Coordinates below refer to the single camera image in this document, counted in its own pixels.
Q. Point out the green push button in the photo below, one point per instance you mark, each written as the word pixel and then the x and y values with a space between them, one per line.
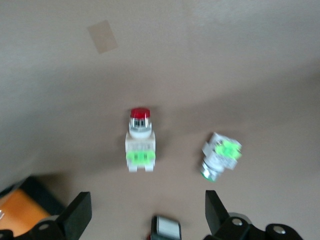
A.
pixel 220 157

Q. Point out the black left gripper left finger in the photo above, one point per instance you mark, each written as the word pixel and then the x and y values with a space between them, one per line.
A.
pixel 75 217

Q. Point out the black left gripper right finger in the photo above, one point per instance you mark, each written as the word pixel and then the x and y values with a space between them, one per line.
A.
pixel 217 215

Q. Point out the red push button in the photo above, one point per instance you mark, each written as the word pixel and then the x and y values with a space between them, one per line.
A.
pixel 140 147

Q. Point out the black push button white face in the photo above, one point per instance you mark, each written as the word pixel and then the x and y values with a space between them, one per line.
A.
pixel 166 227

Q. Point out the orange button box black base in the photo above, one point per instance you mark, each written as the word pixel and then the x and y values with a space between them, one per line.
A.
pixel 22 212

